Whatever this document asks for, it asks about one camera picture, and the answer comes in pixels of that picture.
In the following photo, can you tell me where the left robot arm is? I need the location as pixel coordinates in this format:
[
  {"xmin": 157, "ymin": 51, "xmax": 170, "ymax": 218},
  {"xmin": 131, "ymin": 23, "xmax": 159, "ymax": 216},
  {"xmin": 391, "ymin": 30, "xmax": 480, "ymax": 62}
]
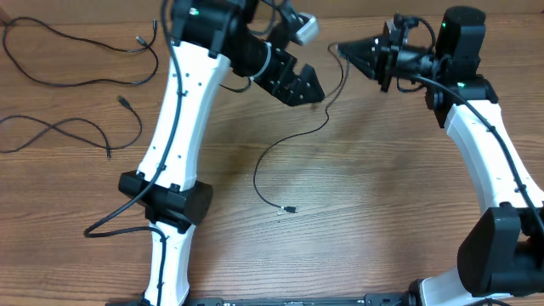
[{"xmin": 118, "ymin": 1, "xmax": 325, "ymax": 305}]

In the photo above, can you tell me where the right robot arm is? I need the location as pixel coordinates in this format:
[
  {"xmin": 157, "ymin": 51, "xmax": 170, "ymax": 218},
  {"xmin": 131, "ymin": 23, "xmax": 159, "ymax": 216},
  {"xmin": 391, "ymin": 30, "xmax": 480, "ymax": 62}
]
[{"xmin": 337, "ymin": 6, "xmax": 543, "ymax": 305}]

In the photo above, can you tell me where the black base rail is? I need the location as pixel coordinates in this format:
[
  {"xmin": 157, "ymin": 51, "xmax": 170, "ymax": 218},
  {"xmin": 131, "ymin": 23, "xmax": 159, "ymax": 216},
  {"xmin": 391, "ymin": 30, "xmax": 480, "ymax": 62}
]
[{"xmin": 181, "ymin": 292, "xmax": 423, "ymax": 306}]

